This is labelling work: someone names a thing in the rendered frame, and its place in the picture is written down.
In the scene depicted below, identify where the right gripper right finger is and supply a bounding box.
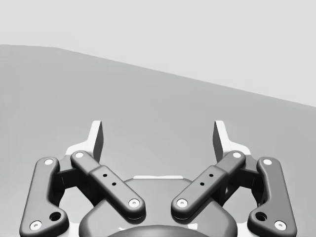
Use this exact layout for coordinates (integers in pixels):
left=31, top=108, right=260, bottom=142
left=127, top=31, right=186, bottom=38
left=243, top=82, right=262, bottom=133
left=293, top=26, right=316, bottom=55
left=170, top=120, right=298, bottom=236

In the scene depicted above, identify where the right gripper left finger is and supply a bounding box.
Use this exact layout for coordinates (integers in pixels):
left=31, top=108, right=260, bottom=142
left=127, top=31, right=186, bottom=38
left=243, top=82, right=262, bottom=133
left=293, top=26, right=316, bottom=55
left=20, top=120, right=146, bottom=236

